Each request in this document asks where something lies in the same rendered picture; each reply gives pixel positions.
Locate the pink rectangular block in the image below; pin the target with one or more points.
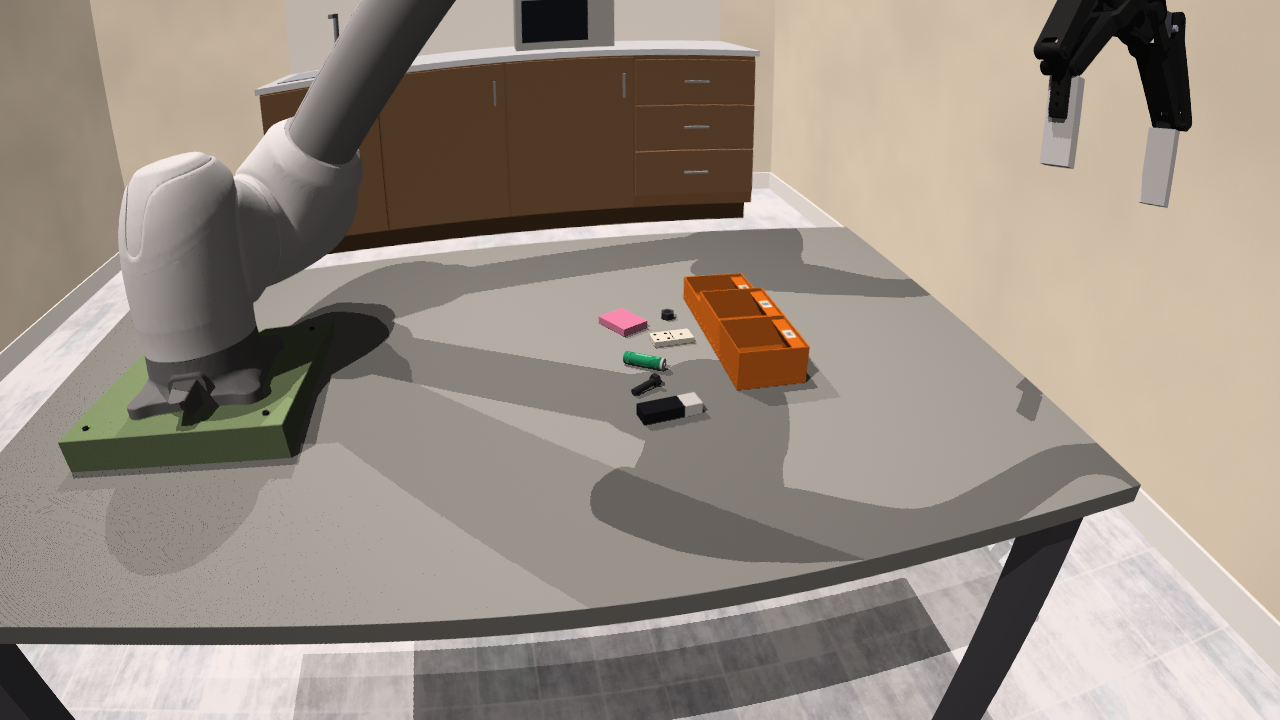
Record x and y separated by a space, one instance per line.
623 322

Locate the black bolt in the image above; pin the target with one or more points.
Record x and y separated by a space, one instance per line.
654 380

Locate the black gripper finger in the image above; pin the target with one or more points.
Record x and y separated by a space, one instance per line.
1158 79
1064 66

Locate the green battery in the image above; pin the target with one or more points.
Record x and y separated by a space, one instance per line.
644 360

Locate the orange rack of bins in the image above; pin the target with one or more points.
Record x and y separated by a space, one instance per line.
752 330

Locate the black and white eraser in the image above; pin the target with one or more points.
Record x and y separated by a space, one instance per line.
669 408

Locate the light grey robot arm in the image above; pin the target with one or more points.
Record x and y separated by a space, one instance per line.
198 249

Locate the white domino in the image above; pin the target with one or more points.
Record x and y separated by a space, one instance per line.
672 337

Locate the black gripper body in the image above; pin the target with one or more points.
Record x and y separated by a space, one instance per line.
1139 30

